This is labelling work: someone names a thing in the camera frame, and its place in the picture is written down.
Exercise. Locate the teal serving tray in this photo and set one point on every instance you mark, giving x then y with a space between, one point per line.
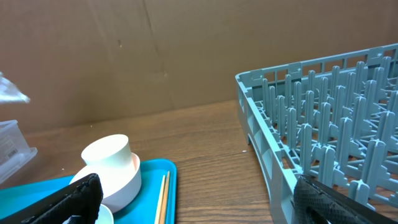
141 210

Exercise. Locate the wooden chopstick right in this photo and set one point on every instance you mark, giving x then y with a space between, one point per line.
165 200

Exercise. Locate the white napkin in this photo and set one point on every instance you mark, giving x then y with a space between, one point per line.
10 93

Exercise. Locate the clear plastic bin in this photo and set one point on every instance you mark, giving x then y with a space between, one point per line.
15 152

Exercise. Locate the wooden chopstick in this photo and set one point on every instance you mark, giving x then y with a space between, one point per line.
159 203
165 200

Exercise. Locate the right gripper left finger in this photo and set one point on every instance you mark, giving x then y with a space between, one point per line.
78 202

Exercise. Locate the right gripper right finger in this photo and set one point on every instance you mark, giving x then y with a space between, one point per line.
315 202

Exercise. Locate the white cup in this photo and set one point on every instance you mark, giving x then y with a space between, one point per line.
110 157

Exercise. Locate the grey dishwasher rack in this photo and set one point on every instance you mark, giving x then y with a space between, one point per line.
332 118

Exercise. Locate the wooden chopstick left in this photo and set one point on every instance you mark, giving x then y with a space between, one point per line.
159 203

